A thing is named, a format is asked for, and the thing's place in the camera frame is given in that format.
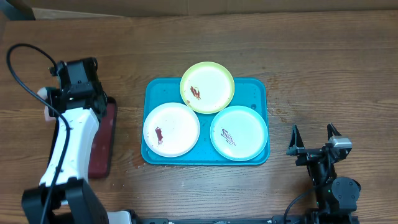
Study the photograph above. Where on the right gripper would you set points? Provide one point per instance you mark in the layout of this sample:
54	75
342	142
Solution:
296	146

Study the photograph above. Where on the white plate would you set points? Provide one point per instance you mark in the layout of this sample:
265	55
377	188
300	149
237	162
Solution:
171	129

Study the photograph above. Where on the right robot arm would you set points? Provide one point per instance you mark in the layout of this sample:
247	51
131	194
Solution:
336	196

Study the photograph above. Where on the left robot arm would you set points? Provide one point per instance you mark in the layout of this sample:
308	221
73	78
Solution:
64	195

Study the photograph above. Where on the blue plastic tray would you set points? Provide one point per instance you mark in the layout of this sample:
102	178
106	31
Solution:
248	92

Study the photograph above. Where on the black tray with red water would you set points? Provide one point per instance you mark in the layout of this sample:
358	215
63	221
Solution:
104	143

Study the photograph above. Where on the light blue rimmed plate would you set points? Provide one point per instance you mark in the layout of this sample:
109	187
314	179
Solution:
238	133

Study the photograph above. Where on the green rimmed plate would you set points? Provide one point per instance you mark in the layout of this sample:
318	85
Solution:
207	87

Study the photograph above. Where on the cardboard box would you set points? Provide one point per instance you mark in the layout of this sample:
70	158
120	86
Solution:
134	8

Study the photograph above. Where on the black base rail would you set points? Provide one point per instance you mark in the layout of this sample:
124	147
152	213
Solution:
279	219

